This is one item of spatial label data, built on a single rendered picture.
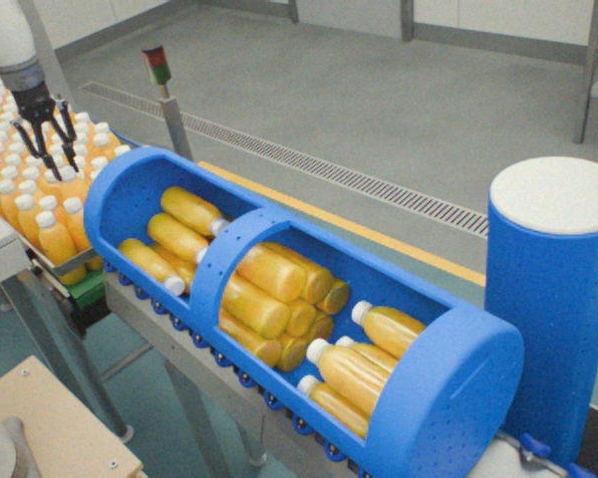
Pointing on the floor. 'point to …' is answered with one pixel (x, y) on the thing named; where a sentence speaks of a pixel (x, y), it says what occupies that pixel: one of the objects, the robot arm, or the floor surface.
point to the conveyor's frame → (53, 301)
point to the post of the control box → (42, 337)
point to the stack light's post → (175, 126)
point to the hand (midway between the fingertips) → (62, 163)
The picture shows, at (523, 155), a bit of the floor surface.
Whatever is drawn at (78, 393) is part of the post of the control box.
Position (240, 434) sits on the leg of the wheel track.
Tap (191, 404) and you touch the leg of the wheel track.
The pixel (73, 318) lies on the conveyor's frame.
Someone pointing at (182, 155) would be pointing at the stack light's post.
